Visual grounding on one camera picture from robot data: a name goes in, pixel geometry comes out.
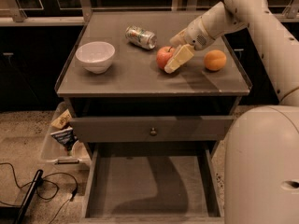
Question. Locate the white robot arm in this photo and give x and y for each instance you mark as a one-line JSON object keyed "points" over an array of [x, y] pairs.
{"points": [[262, 153]]}

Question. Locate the crushed soda can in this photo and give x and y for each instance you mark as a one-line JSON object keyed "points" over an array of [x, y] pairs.
{"points": [[142, 38]]}

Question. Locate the black stand leg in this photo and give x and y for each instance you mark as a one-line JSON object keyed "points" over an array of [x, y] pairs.
{"points": [[28, 197]]}

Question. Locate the red apple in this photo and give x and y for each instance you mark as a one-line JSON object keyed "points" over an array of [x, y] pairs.
{"points": [[163, 56]]}

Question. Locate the grey top drawer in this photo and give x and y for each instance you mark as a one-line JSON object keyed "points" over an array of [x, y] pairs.
{"points": [[137, 129]]}

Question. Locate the orange fruit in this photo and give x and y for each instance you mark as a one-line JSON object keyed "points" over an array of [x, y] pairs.
{"points": [[215, 60]]}

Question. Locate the yellow snack packet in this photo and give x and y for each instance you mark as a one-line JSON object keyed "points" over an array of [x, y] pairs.
{"points": [[62, 121]]}

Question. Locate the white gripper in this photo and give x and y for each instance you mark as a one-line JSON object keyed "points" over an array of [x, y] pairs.
{"points": [[195, 34]]}

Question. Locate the white ceramic bowl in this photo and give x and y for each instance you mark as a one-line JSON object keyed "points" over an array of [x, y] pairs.
{"points": [[95, 57]]}

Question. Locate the open grey middle drawer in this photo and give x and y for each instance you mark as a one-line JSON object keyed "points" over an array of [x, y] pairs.
{"points": [[152, 185]]}

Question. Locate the dark snack bag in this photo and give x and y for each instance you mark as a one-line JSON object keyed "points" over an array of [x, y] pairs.
{"points": [[65, 137]]}

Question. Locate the brass drawer knob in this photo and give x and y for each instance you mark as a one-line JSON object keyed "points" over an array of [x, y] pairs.
{"points": [[153, 132]]}

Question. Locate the grey wooden drawer cabinet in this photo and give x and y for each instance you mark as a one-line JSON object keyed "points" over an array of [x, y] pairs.
{"points": [[134, 86]]}

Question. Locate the clear plastic storage bin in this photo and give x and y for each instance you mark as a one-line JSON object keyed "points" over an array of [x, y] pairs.
{"points": [[55, 153]]}

